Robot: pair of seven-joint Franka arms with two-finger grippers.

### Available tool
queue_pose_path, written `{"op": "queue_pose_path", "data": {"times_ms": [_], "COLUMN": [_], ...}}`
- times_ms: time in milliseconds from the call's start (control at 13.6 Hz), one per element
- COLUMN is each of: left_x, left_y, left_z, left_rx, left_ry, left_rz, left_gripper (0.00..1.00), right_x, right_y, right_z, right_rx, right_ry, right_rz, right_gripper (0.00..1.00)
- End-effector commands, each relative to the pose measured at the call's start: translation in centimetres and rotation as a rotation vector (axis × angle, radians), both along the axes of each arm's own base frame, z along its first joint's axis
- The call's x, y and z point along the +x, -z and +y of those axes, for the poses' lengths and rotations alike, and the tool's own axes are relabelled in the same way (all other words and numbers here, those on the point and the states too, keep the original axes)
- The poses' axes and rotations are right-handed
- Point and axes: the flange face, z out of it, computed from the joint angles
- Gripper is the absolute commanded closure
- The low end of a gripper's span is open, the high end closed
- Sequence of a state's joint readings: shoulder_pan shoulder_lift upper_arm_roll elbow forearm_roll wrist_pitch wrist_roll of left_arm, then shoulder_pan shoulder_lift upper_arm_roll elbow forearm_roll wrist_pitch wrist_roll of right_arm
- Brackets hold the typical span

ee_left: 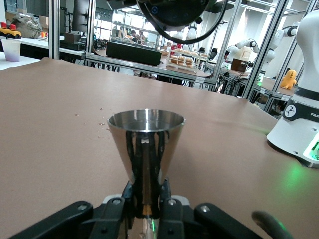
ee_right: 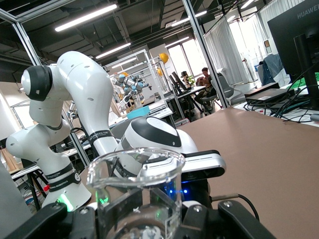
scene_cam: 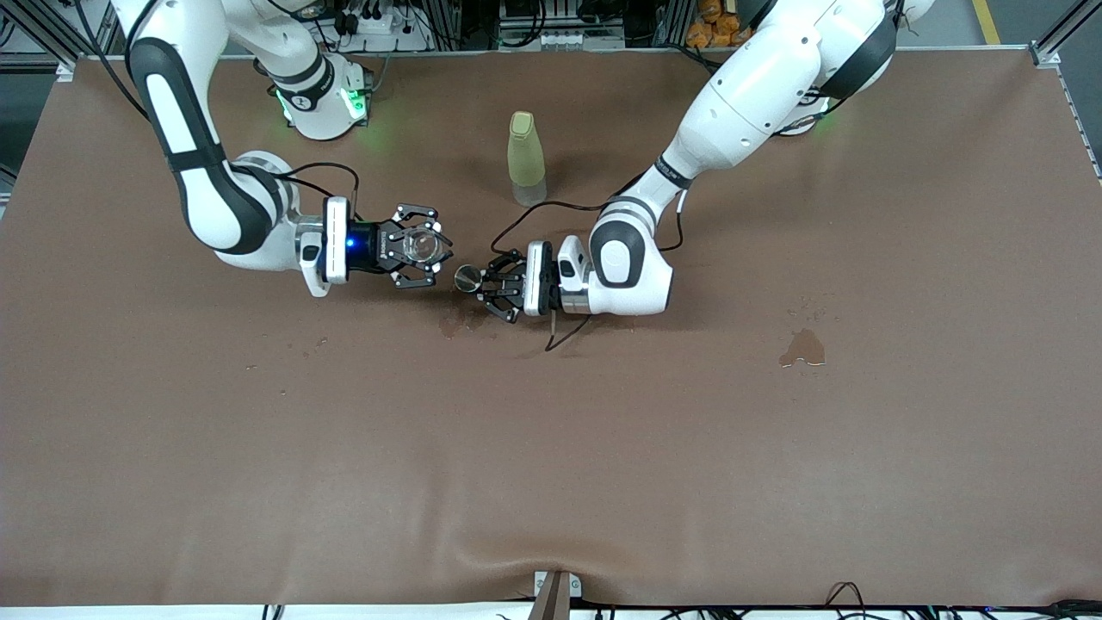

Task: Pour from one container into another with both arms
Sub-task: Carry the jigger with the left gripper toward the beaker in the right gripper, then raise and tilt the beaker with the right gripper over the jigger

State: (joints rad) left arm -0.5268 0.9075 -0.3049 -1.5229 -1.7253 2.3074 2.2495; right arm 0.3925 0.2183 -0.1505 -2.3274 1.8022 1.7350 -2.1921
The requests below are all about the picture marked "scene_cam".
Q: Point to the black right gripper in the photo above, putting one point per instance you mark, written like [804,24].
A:
[368,247]

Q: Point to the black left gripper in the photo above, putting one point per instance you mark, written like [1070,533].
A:
[513,288]

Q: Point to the clear glass beaker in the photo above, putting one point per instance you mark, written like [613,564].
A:
[426,245]

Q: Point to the steel double cone jigger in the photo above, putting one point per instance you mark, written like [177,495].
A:
[468,278]

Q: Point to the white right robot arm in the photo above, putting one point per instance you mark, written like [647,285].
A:
[198,189]

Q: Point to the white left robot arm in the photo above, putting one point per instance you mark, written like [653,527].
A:
[758,86]

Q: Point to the spilled liquid puddle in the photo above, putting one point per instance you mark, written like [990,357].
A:
[805,349]
[452,325]

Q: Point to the yellow-green capped bottle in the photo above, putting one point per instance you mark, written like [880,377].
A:
[526,155]

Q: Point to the brown table mat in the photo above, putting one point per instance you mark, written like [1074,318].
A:
[551,448]

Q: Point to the white power strip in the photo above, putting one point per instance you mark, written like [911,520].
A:
[405,39]

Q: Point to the brown wooden strip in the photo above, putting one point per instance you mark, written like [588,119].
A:
[553,598]

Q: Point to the orange packet pile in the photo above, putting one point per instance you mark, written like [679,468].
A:
[710,30]

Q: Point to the metal edge bracket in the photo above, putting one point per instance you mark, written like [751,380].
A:
[575,585]

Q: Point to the aluminium frame profile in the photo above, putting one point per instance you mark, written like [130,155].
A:
[1044,56]
[67,67]

